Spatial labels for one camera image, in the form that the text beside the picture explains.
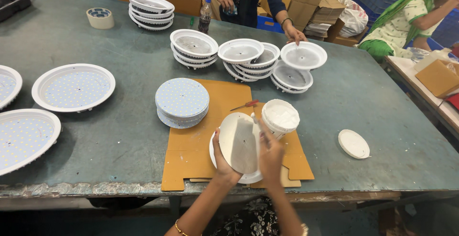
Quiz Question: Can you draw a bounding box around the person's right hand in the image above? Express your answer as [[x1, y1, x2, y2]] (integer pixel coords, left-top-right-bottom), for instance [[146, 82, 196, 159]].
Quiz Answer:
[[257, 128, 286, 187]]

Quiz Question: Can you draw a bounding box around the person's left hand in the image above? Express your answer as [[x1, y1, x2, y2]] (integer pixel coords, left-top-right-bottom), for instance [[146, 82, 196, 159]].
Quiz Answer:
[[212, 128, 244, 185]]

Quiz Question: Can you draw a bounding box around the white paste brush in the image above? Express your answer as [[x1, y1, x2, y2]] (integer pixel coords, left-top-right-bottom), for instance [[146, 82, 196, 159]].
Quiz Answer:
[[250, 112, 272, 146]]

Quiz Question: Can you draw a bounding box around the white round lamp housing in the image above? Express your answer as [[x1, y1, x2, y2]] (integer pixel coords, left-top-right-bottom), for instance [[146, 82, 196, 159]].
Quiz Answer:
[[209, 112, 264, 185]]

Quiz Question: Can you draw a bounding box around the white paste tub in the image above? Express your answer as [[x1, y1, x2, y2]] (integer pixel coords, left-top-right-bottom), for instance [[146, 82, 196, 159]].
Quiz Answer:
[[261, 99, 301, 140]]

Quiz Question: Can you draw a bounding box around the stack of empty lamp housings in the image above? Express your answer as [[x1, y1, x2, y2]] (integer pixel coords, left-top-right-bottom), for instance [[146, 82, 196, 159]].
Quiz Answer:
[[218, 38, 281, 82], [169, 29, 219, 70], [270, 60, 314, 94], [126, 0, 175, 32]]

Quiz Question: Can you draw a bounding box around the person's floral clothing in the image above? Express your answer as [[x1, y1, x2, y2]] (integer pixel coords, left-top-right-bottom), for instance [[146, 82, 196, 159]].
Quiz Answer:
[[211, 197, 281, 236]]

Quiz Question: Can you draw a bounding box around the brown cardboard sheet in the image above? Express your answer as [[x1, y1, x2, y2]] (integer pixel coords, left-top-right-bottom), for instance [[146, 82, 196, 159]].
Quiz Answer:
[[161, 78, 315, 192]]

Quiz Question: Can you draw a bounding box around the white tub lid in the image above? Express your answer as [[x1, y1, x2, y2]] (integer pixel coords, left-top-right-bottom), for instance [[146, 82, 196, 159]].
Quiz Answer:
[[338, 129, 371, 160]]

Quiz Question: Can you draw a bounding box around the single empty lamp housing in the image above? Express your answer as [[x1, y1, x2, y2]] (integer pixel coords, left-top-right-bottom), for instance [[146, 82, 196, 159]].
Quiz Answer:
[[280, 41, 328, 71]]

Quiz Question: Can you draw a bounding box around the stack of round LED boards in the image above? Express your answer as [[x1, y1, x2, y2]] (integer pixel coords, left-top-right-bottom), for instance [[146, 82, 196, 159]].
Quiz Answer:
[[155, 78, 210, 130]]

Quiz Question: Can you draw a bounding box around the gold bangle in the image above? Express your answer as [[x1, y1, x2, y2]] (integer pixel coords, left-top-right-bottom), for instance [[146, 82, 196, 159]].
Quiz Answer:
[[174, 219, 189, 236]]

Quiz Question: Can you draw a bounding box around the dark drink bottle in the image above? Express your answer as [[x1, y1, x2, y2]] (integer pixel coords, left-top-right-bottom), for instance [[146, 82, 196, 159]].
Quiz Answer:
[[198, 0, 213, 35]]

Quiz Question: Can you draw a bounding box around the heap of cardboard boxes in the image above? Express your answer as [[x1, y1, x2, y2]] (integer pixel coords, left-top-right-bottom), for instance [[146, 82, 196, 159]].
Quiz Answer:
[[258, 0, 370, 47]]

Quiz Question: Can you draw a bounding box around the white plastic bag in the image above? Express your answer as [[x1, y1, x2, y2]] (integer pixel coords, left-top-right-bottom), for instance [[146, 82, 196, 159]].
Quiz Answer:
[[335, 0, 369, 38]]

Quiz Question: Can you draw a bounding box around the side table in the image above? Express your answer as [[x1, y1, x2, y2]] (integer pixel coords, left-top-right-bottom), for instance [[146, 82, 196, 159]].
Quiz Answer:
[[383, 54, 459, 140]]

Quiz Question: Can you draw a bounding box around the clear plastic bag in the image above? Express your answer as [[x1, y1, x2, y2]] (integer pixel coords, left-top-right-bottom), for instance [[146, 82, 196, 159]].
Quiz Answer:
[[407, 47, 451, 72]]

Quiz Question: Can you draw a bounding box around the small brown cardboard box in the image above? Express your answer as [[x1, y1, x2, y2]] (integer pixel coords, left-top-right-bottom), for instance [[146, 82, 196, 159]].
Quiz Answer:
[[415, 59, 459, 99]]

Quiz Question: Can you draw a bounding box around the lamp housing with LED board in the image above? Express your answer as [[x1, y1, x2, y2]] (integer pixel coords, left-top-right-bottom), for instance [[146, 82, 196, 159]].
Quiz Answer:
[[0, 109, 62, 176], [0, 65, 23, 110], [32, 63, 116, 114]]

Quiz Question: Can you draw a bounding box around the beige tape roll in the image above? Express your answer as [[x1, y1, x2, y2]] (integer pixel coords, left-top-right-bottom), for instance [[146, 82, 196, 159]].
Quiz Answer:
[[86, 7, 115, 30]]

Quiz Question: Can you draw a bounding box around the black plastic tray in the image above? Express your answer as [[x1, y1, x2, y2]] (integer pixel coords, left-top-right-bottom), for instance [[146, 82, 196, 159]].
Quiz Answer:
[[0, 0, 40, 23]]

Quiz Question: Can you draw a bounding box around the red handled screwdriver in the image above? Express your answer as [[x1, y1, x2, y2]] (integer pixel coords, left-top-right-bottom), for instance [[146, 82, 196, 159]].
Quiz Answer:
[[230, 99, 260, 112]]

